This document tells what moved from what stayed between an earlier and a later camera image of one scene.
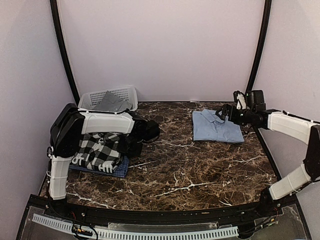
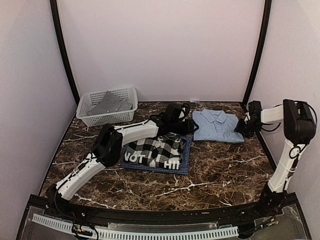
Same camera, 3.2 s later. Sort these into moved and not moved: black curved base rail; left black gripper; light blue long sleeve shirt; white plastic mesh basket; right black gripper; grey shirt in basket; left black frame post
Moved: left black gripper; right black gripper
Not moved: light blue long sleeve shirt; black curved base rail; left black frame post; grey shirt in basket; white plastic mesh basket
